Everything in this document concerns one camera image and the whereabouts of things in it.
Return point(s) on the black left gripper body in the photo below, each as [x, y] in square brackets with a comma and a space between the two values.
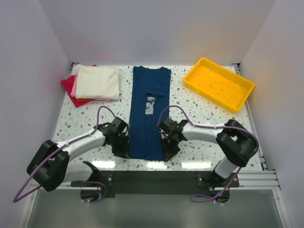
[121, 139]

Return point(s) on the cream folded t-shirt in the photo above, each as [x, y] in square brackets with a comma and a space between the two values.
[97, 82]

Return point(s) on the pink folded t-shirt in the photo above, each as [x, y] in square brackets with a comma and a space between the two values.
[73, 92]

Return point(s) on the yellow plastic tray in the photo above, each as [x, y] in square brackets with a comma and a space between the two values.
[219, 85]

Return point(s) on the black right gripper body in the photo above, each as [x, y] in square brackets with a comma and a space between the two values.
[168, 142]

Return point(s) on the red folded t-shirt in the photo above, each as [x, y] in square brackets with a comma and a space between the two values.
[67, 85]

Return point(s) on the blue Mickey t-shirt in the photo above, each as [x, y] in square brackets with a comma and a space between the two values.
[150, 96]

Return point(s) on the aluminium frame rail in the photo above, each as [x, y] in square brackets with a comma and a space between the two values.
[266, 180]

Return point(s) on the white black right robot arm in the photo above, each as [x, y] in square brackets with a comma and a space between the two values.
[237, 143]

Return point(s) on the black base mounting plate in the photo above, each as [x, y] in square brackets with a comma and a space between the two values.
[112, 183]

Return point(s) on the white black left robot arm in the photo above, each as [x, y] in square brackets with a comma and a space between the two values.
[50, 166]

